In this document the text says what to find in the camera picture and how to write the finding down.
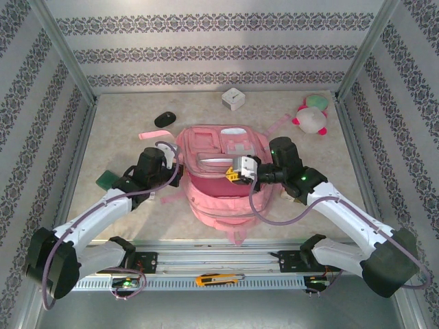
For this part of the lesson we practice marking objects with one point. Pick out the pink student backpack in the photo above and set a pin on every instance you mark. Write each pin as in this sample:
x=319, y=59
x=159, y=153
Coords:
x=223, y=205

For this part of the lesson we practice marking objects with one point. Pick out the green case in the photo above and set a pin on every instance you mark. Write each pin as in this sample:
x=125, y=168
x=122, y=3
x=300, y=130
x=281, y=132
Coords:
x=106, y=179

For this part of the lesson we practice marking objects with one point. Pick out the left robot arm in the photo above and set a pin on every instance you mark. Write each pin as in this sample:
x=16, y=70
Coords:
x=99, y=212

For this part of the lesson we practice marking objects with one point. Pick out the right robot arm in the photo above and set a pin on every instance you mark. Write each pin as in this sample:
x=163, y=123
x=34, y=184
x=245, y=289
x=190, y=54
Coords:
x=343, y=209

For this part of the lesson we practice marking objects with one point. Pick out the small white hanging tag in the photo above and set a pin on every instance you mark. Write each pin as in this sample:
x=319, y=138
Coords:
x=152, y=196

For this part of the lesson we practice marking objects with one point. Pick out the white plush toy pink ears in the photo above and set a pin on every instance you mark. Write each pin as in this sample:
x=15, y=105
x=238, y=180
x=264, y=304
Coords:
x=310, y=120

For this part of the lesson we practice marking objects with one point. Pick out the black computer mouse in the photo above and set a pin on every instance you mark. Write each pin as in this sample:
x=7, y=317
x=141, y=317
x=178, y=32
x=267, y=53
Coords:
x=165, y=119

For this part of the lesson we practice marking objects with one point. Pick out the white square clock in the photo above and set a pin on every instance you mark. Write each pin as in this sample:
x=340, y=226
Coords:
x=233, y=98

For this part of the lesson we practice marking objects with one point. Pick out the yellow utility knife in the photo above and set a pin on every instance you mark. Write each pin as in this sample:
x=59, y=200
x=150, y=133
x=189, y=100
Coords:
x=209, y=280

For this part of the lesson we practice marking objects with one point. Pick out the left controller board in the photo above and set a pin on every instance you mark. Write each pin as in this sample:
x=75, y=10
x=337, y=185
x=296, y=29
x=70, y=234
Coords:
x=125, y=283

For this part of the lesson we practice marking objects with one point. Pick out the controller board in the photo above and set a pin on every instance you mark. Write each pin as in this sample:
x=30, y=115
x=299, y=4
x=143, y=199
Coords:
x=317, y=281
x=125, y=283

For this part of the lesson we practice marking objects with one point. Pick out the right controller board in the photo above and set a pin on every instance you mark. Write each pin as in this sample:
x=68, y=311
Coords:
x=317, y=281

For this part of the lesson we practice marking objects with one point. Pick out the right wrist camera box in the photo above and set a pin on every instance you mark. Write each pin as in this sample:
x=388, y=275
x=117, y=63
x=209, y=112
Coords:
x=245, y=168

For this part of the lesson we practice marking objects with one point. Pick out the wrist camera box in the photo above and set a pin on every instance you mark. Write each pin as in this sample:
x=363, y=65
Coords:
x=168, y=150
x=245, y=168

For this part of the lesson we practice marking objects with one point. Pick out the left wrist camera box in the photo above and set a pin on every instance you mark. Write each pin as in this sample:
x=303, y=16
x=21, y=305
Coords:
x=168, y=150

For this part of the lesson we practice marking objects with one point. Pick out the right metal side rail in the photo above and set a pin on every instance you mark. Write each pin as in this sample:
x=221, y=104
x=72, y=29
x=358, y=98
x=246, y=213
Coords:
x=355, y=147

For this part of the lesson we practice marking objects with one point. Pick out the metal side rail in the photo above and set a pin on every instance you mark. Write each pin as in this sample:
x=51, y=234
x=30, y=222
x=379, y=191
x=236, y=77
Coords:
x=82, y=147
x=355, y=147

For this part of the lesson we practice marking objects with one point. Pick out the left metal side rail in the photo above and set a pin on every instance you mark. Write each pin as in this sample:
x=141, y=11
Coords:
x=82, y=147

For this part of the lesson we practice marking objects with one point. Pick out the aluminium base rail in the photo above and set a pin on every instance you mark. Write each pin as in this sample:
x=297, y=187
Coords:
x=212, y=255

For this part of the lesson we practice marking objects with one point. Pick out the left black mount plate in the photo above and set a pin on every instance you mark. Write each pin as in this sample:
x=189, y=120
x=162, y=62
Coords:
x=147, y=262

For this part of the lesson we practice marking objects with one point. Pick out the black mount plate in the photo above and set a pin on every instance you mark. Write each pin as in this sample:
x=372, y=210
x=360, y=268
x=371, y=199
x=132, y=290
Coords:
x=288, y=262
x=147, y=262

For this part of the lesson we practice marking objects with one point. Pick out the right black mount plate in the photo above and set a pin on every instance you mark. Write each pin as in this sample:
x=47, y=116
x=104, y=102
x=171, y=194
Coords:
x=288, y=262

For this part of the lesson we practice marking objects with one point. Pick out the right metal frame post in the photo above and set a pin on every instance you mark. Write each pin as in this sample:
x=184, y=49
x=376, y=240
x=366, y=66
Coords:
x=368, y=44

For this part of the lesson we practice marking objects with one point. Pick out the metal frame post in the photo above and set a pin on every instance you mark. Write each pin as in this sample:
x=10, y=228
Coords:
x=368, y=44
x=61, y=48

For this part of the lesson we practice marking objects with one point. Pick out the left metal frame post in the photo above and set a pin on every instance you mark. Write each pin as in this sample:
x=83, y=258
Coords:
x=61, y=48

